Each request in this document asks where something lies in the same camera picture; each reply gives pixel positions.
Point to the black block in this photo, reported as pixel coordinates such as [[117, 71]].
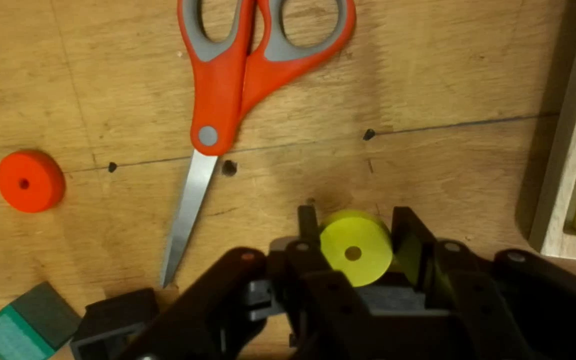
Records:
[[119, 316]]

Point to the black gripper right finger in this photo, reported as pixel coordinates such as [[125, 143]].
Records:
[[411, 232]]

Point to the green wooden cube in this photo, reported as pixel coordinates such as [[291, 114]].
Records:
[[25, 326]]

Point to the wooden shape sorter board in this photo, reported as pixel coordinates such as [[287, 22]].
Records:
[[560, 193]]

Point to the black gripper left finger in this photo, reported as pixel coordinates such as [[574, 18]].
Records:
[[309, 231]]

